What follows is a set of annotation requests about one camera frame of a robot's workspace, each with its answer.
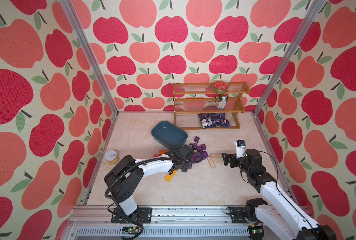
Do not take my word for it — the purple prism block right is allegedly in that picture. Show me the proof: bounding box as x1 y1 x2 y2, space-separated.
202 151 209 160

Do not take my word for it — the red round tin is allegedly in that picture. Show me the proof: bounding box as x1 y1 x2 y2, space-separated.
212 81 229 95

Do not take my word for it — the right aluminium frame post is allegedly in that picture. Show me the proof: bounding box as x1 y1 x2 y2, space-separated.
252 0 327 119

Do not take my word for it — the yellow long block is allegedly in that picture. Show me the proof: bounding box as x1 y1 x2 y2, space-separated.
165 170 177 182

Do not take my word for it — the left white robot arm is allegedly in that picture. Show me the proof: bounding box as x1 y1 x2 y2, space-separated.
104 144 203 223

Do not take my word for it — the teal plastic storage bin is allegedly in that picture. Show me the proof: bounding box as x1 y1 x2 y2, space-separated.
151 121 188 150

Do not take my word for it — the aluminium frame post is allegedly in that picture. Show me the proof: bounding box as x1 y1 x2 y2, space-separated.
252 0 327 119
60 0 119 117

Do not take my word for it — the natural wood flat block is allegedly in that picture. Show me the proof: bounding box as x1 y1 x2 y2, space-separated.
211 153 222 158

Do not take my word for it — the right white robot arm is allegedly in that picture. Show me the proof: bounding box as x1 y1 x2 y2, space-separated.
221 149 337 240

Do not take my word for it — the purple snack bag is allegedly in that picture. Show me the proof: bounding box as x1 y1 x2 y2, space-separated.
198 113 230 129

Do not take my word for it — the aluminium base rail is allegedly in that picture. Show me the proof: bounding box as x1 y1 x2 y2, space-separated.
60 205 317 240

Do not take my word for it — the left aluminium frame post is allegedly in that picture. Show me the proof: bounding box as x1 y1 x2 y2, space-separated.
60 0 119 117

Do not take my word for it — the natural wood long block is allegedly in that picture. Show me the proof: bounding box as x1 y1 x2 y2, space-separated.
207 157 216 169

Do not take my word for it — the yellow tin can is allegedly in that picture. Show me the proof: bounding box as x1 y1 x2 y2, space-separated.
105 150 120 165

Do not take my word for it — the wooden three-tier shelf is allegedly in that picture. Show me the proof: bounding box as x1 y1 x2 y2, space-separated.
173 82 250 130

